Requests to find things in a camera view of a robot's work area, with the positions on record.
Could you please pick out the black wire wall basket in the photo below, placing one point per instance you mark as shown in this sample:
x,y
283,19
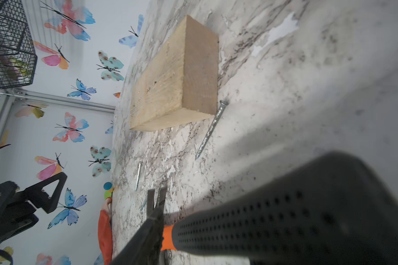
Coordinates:
x,y
17,53

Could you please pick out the orange handled claw hammer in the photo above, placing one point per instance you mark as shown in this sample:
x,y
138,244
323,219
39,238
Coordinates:
x,y
333,210

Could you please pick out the dark steel nail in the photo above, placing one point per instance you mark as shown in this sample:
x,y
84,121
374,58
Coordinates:
x,y
216,119

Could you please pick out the wooden board with holes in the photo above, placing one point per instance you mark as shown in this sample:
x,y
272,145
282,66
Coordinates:
x,y
180,84

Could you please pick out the red silicone glove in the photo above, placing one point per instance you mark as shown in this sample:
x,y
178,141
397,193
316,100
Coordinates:
x,y
105,239

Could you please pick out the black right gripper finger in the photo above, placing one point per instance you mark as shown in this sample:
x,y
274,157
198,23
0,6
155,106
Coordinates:
x,y
145,246

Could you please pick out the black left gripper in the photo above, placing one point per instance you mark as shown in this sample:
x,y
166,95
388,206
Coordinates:
x,y
18,217

